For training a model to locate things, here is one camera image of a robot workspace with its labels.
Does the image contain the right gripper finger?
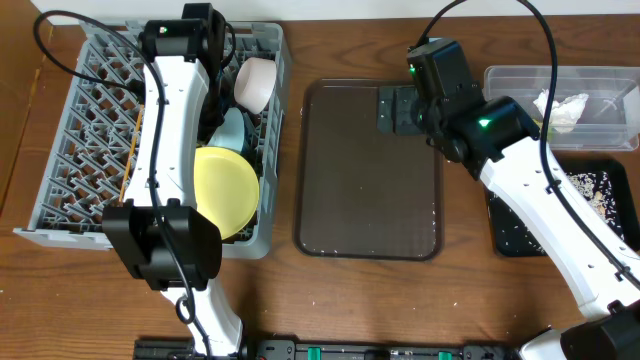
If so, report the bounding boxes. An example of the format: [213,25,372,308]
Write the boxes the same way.
[378,85,420,109]
[376,107,395,134]

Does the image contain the light blue bowl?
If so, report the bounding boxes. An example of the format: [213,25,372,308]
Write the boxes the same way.
[207,108,245,153]

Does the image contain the pink bowl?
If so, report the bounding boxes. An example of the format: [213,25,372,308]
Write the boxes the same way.
[234,57,277,114]

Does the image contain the wooden chopstick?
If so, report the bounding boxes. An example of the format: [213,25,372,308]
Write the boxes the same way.
[118,105,145,203]

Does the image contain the yellow plate with scraps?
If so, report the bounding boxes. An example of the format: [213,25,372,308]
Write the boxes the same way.
[194,147,260,240]

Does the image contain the white tissue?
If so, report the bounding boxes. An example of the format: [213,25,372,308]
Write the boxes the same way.
[549,93,589,133]

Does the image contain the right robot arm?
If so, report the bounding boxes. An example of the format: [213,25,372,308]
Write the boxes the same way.
[378,85,639,359]

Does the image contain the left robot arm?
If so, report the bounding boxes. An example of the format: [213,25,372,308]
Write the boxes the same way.
[102,15,242,358]

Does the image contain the grey plastic dishwasher rack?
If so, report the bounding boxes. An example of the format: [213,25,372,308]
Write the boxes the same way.
[15,22,292,259]

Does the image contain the dark brown serving tray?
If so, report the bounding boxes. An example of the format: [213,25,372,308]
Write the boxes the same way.
[293,79,444,262]

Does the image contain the clear plastic container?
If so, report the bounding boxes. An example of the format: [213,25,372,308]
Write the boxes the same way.
[484,65,639,151]

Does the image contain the spilled rice and shells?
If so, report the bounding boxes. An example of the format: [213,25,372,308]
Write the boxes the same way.
[499,172,626,251]

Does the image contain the black plastic tray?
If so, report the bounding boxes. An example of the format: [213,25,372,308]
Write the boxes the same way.
[486,154,639,257]

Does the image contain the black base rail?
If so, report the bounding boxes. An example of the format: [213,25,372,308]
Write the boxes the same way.
[132,340,520,360]

